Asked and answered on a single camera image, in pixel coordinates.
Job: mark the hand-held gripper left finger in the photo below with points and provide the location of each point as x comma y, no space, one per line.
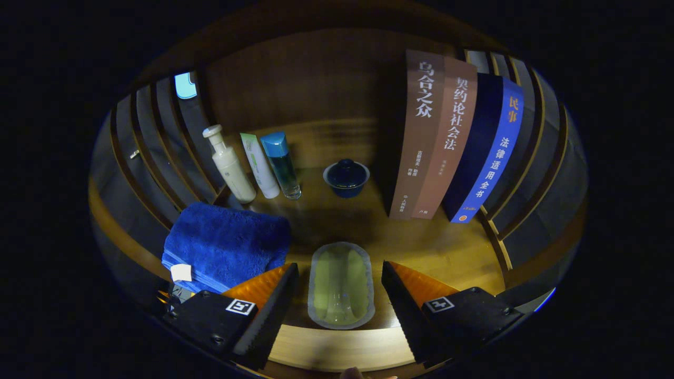
268,321

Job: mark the dark brown book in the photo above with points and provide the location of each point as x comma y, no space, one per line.
421,131

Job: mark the wooden cabinet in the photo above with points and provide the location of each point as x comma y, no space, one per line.
295,84

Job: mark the dark blue lidded teacup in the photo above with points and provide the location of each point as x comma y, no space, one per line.
346,176

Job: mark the wooden countertop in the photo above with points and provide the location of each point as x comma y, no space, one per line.
421,247

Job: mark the reddish brown book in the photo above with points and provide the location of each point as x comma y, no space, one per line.
450,142

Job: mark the white green tube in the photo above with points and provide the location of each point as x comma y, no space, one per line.
260,168

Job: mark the white pump bottle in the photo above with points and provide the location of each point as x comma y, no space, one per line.
231,168

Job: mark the blue folded towel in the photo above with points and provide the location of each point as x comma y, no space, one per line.
226,242

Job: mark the blue capped bottle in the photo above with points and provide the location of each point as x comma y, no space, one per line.
281,163

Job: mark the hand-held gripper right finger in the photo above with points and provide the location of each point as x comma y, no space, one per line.
408,321

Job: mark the blue book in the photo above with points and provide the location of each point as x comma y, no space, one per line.
489,158

